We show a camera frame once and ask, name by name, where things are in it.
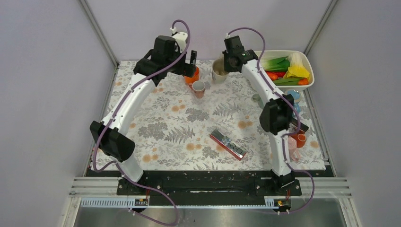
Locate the orange mug black handle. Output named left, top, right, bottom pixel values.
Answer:
left=184, top=67, right=200, bottom=85

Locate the cream patterned mug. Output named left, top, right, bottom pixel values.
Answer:
left=212, top=58, right=229, bottom=84

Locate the red chili toy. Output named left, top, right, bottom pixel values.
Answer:
left=266, top=71, right=286, bottom=81

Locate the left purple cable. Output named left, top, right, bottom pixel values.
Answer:
left=91, top=19, right=192, bottom=226

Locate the translucent pink pitcher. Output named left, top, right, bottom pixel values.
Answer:
left=288, top=137, right=300, bottom=162

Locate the floral tablecloth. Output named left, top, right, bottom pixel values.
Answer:
left=91, top=59, right=326, bottom=171

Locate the red silver rectangular box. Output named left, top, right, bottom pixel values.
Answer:
left=209, top=129, right=247, bottom=161

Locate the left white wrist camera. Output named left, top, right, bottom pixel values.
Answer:
left=170, top=27, right=188, bottom=52

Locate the white enoki mushroom toy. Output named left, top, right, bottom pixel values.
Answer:
left=287, top=52, right=304, bottom=67

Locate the orange carrot toy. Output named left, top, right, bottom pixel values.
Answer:
left=297, top=78, right=309, bottom=86

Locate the salmon pink mug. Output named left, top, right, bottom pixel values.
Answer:
left=191, top=80, right=206, bottom=99

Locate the small orange cup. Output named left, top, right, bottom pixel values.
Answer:
left=291, top=133, right=306, bottom=148

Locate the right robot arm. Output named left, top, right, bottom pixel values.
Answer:
left=223, top=36, right=295, bottom=195

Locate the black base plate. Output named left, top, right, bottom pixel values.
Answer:
left=116, top=169, right=303, bottom=207

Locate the green cucumber toy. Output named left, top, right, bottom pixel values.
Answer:
left=273, top=78, right=303, bottom=86

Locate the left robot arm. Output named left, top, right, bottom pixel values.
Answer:
left=90, top=32, right=197, bottom=194

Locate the green glazed mug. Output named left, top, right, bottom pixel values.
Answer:
left=252, top=94, right=266, bottom=109

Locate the blue ceramic cup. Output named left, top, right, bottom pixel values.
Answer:
left=286, top=90, right=301, bottom=114

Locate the white rectangular vegetable bin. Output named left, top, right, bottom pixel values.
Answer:
left=255, top=50, right=315, bottom=92

